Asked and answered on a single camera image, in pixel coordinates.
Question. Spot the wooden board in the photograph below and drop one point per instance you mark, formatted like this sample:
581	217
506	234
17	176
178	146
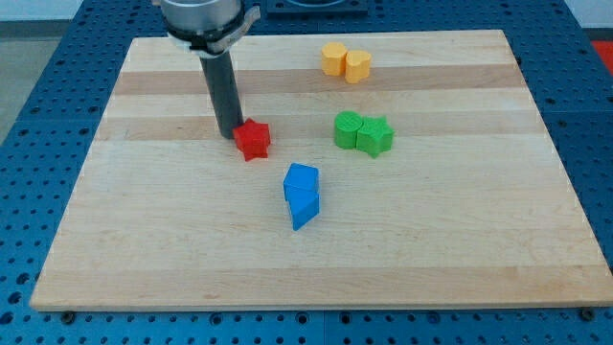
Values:
471	208

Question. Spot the red star block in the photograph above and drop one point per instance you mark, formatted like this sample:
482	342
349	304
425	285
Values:
252	139

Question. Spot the blue triangle block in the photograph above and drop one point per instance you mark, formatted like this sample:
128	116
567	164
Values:
304	205

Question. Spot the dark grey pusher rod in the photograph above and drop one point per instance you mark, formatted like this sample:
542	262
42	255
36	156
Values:
221	82

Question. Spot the yellow star-shaped block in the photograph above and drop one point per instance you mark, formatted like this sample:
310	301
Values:
333	58

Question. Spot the yellow heart block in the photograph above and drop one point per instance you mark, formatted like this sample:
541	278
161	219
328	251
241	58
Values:
358	65

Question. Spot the red object at edge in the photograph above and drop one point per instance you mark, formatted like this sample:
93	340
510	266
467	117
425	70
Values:
604	48

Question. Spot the blue cube block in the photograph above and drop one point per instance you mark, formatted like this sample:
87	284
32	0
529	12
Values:
300	177

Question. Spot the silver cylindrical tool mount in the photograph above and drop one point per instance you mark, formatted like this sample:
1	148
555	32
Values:
208	28

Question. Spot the green cylinder block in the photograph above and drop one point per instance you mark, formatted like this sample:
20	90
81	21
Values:
346	125

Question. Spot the green star block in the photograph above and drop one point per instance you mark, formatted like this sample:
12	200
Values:
375	136

